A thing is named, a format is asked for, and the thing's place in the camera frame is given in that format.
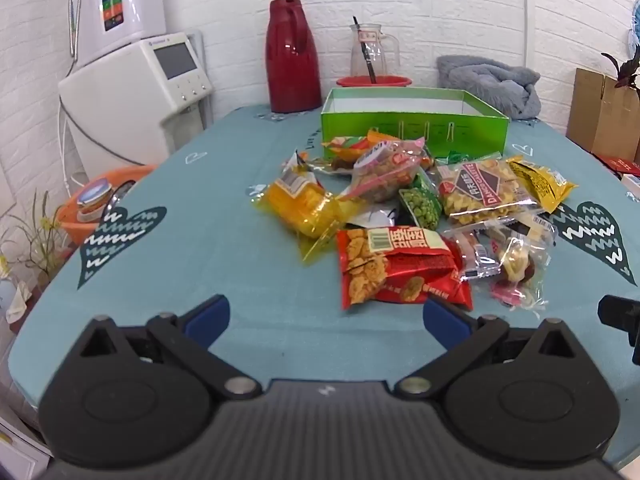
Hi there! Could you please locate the glass jar with metal lid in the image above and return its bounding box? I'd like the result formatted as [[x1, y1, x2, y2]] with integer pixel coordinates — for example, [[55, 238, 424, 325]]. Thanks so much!
[[75, 178, 113, 223]]

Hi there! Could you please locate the purple leaf plant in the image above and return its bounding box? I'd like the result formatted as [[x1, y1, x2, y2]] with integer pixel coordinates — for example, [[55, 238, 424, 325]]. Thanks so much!
[[600, 42, 640, 93]]

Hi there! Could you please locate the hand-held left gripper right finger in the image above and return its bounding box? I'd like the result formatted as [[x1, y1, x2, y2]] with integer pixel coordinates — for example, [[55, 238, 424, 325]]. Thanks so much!
[[392, 296, 586, 401]]

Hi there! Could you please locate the red plastic basket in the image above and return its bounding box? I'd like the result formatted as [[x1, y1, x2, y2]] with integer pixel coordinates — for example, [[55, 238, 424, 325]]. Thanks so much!
[[336, 75, 413, 89]]

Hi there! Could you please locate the clear candy packet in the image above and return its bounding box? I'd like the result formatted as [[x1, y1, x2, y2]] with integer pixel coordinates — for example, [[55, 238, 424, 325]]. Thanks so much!
[[487, 212, 558, 311]]

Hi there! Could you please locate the orange plastic basin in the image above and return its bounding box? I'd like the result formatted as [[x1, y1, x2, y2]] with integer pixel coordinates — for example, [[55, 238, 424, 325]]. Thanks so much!
[[56, 165, 156, 248]]

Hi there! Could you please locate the glass pitcher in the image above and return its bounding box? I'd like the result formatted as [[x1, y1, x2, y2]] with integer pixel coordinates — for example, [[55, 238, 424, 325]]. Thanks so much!
[[349, 23, 401, 81]]

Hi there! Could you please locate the red thermos jug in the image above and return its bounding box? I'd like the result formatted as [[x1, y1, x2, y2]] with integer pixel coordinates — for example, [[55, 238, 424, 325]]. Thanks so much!
[[265, 0, 323, 113]]

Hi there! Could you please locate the clear packet with red snack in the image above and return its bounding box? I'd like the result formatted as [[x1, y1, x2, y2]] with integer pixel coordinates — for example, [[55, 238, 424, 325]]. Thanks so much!
[[442, 227, 501, 283]]

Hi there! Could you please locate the white water ionizer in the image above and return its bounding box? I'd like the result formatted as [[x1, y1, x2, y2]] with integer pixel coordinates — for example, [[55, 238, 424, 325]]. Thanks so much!
[[70, 0, 167, 68]]

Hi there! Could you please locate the green pea packet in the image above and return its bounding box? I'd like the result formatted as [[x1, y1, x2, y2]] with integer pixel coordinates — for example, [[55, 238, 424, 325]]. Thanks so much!
[[398, 167, 443, 231]]

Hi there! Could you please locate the brown cardboard box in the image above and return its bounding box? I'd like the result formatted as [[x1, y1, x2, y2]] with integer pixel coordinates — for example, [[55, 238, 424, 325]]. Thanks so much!
[[566, 67, 640, 161]]

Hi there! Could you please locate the grey hose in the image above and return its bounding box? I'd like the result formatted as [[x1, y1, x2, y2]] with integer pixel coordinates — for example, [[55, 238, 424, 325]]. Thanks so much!
[[67, 0, 88, 61]]

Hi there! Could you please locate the black stirring stick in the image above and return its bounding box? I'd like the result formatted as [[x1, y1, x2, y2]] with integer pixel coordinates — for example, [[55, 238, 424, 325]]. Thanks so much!
[[352, 16, 377, 83]]

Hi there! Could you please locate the dried plant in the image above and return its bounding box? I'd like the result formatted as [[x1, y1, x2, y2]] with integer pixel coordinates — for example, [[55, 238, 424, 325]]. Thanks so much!
[[0, 190, 66, 281]]

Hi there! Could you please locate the white wall cable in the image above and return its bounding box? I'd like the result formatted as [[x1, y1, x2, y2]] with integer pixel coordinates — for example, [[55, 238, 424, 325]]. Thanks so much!
[[520, 0, 531, 68]]

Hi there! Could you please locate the white cabinet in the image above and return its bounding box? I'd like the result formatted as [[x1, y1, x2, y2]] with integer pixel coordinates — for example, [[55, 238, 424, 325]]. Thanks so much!
[[0, 400, 51, 480]]

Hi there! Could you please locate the yellow jelly packet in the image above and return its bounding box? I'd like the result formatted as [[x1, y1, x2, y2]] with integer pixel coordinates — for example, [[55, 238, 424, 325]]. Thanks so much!
[[247, 150, 368, 263]]

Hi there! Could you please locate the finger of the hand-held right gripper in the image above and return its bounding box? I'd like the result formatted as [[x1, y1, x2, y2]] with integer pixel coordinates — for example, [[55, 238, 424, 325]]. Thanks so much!
[[597, 295, 640, 348]]

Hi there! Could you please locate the white machine with screen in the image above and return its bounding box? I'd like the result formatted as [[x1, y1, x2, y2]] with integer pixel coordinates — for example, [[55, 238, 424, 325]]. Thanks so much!
[[57, 31, 215, 166]]

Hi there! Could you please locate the small green foil packet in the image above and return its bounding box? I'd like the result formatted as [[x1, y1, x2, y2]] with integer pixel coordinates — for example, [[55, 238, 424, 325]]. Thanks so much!
[[447, 150, 501, 166]]

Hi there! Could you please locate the red patterned box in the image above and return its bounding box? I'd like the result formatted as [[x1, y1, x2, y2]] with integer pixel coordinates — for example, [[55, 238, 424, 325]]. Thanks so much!
[[597, 155, 640, 176]]

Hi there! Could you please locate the grey fluffy garment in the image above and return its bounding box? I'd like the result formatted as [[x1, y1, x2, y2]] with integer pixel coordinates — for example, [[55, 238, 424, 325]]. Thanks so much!
[[436, 55, 542, 121]]

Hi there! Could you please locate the clear pink nut packet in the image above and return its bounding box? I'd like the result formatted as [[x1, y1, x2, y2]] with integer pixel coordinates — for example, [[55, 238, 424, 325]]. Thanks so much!
[[337, 139, 433, 203]]

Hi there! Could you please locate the diamond-label cracker packet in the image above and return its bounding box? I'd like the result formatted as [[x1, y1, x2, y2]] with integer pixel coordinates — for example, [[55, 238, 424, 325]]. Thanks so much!
[[436, 158, 546, 226]]

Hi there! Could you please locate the green cardboard box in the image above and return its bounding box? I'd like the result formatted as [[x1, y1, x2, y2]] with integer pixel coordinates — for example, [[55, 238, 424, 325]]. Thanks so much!
[[320, 87, 510, 161]]

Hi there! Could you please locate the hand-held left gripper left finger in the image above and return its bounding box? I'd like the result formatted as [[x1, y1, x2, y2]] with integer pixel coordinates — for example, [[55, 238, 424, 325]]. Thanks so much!
[[75, 294, 263, 401]]

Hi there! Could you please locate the yellow snack packet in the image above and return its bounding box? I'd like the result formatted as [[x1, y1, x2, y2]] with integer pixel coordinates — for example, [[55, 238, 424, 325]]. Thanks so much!
[[506, 156, 578, 213]]

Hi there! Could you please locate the dark red dates packet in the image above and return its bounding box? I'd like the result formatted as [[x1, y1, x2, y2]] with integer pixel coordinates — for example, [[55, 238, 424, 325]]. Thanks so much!
[[305, 155, 361, 176]]

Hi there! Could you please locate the orange snack packet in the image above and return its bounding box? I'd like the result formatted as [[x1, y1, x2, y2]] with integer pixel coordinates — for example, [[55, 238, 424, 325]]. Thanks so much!
[[322, 129, 401, 161]]

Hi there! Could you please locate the teal heart-print tablecloth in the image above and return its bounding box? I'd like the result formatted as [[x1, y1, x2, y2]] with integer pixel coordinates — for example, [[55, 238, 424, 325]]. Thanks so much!
[[7, 102, 640, 466]]

